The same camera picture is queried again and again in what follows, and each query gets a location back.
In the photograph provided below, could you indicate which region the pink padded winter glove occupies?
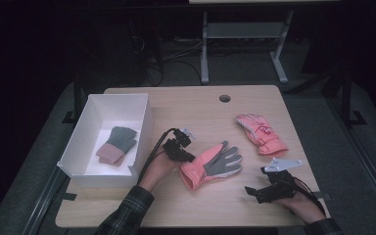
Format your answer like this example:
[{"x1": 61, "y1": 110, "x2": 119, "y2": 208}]
[{"x1": 235, "y1": 113, "x2": 290, "y2": 159}]

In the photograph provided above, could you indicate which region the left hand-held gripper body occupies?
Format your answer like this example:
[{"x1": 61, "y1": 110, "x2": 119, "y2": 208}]
[{"x1": 162, "y1": 127, "x2": 197, "y2": 162}]

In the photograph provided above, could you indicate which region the person's left hand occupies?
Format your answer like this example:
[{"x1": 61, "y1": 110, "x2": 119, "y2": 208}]
[{"x1": 139, "y1": 152, "x2": 181, "y2": 194}]

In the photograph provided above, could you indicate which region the person's right hand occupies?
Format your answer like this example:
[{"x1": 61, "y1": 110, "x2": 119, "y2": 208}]
[{"x1": 275, "y1": 183, "x2": 326, "y2": 225}]

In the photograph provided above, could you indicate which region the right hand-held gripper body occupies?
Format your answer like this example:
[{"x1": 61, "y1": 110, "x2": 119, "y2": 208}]
[{"x1": 260, "y1": 158, "x2": 304, "y2": 201}]

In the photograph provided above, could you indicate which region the white metal desk frame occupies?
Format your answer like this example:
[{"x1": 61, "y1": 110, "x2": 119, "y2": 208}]
[{"x1": 200, "y1": 9, "x2": 295, "y2": 85}]

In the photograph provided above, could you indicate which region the pink glove with grey palm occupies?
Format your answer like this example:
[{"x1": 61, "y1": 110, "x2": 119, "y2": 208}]
[{"x1": 178, "y1": 140, "x2": 244, "y2": 192}]

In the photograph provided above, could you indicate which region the black metal stand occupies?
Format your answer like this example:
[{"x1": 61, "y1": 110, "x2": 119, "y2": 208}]
[
  {"x1": 62, "y1": 72, "x2": 86, "y2": 124},
  {"x1": 338, "y1": 70, "x2": 368, "y2": 127}
]

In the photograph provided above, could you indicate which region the white cardboard box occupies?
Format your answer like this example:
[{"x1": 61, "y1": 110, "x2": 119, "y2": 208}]
[{"x1": 56, "y1": 93, "x2": 154, "y2": 189}]

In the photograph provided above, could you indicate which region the bundle of floor cables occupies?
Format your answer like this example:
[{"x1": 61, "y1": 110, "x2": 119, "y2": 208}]
[{"x1": 128, "y1": 33, "x2": 204, "y2": 88}]

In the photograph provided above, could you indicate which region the grey metal floor rail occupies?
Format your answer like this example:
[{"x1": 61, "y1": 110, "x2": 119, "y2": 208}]
[
  {"x1": 22, "y1": 166, "x2": 71, "y2": 235},
  {"x1": 325, "y1": 97, "x2": 376, "y2": 227}
]

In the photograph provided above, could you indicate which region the right hand-held gripper black cable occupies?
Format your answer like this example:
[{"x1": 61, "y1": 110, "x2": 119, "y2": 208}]
[{"x1": 290, "y1": 176, "x2": 327, "y2": 217}]

